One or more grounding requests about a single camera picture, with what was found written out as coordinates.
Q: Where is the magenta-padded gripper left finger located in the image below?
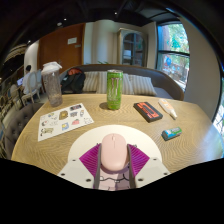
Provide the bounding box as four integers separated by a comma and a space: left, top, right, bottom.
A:
57, 143, 103, 191

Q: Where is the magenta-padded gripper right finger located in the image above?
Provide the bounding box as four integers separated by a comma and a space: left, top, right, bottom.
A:
126, 143, 171, 190

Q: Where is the pink computer mouse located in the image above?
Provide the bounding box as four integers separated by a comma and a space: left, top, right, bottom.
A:
100, 133, 129, 171

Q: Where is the white pig-print mouse pad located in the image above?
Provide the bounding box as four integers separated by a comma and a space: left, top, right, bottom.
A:
67, 124, 163, 192

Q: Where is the small green-blue pack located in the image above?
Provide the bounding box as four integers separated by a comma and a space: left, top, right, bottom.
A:
161, 126, 183, 142

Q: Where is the white sticker sheet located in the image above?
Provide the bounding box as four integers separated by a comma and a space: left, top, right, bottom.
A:
37, 102, 95, 143

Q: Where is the black and red box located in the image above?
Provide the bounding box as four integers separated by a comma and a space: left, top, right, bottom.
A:
133, 101, 164, 123

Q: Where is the white squeeze tube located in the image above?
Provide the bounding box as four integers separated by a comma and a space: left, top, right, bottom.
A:
157, 98, 178, 120

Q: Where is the grey tufted chair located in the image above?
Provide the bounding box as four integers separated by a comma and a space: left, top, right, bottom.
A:
2, 102, 44, 159

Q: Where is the striped cushion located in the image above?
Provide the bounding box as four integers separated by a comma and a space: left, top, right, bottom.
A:
96, 71, 134, 95
128, 74, 158, 97
82, 71, 101, 93

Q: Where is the clear shaker bottle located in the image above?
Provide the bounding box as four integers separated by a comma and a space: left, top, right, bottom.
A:
40, 61, 64, 108

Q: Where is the green drink can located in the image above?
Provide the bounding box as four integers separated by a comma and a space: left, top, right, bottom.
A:
106, 69, 124, 111

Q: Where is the grey curved sofa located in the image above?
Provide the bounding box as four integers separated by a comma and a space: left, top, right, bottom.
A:
59, 63, 185, 101

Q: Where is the black and red backpack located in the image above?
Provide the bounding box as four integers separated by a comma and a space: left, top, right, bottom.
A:
60, 67, 87, 95

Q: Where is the white chair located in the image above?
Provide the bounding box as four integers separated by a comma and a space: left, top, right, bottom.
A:
21, 69, 45, 105

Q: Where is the person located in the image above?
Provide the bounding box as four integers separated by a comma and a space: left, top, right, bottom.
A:
21, 64, 33, 94

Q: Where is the arched glass-door cabinet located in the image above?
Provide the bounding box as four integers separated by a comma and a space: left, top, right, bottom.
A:
116, 27, 149, 68

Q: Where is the brown wooden door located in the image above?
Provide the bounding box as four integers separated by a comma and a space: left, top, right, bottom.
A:
37, 22, 86, 74

